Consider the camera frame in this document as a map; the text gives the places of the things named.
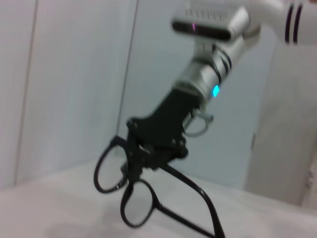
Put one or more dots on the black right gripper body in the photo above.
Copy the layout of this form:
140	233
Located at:
168	119

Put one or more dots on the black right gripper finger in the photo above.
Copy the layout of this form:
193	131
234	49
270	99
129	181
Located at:
135	161
166	152

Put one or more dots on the black glasses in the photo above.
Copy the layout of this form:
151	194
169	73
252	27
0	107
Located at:
214	215

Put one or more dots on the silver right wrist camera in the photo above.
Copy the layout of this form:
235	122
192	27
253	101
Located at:
210	24

